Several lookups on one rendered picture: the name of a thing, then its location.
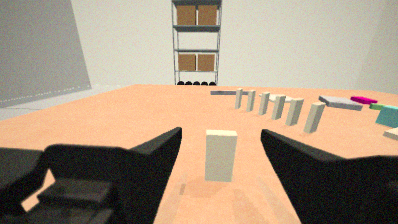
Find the small green block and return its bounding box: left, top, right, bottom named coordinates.
left=369, top=103, right=386, bottom=110

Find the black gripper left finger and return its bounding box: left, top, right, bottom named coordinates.
left=44, top=127, right=182, bottom=224

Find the magenta flat block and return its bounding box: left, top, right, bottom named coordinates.
left=350, top=97, right=378, bottom=104

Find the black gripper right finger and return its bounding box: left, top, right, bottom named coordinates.
left=260, top=129, right=398, bottom=224

